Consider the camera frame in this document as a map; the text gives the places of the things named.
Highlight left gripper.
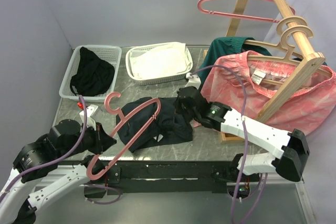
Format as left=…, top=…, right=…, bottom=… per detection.
left=58, top=120, right=117, bottom=160

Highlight dark navy shorts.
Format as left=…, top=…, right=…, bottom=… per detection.
left=118, top=98, right=193, bottom=153

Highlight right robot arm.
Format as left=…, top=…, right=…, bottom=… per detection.
left=174, top=86, right=310, bottom=182

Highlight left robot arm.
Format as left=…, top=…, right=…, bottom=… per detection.
left=1, top=120, right=104, bottom=223

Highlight green shorts on rack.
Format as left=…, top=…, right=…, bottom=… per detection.
left=198, top=36, right=274, bottom=78

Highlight beige wooden hanger front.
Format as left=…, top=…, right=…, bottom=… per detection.
left=248, top=24, right=334, bottom=80

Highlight beige wooden hanger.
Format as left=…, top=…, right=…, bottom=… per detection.
left=248, top=24, right=334, bottom=80
left=244, top=16, right=313, bottom=59

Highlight beige wooden hanger rear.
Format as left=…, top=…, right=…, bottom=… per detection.
left=244, top=16, right=313, bottom=59

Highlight pink patterned shorts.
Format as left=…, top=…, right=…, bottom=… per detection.
left=193, top=50, right=336, bottom=141

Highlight white plastic basket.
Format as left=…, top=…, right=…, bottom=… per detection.
left=125, top=41, right=194, bottom=86

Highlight white cloth in basket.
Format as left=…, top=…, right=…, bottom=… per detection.
left=129, top=41, right=191, bottom=80

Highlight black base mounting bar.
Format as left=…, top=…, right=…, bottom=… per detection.
left=91, top=161, right=239, bottom=193

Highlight wooden clothes rack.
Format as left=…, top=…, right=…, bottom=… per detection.
left=203, top=0, right=326, bottom=144

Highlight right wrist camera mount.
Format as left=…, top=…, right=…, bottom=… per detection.
left=184, top=72, right=201, bottom=89

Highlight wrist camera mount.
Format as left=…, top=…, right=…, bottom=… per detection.
left=77, top=102, right=99, bottom=131
left=184, top=72, right=201, bottom=89

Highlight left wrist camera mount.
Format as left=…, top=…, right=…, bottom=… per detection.
left=77, top=102, right=99, bottom=131

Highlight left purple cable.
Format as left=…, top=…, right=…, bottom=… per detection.
left=0, top=94, right=124, bottom=205

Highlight aluminium frame rail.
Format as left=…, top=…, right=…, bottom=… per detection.
left=14, top=162, right=316, bottom=224

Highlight black drawstring garment in basket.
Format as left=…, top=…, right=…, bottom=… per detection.
left=70, top=47, right=115, bottom=97

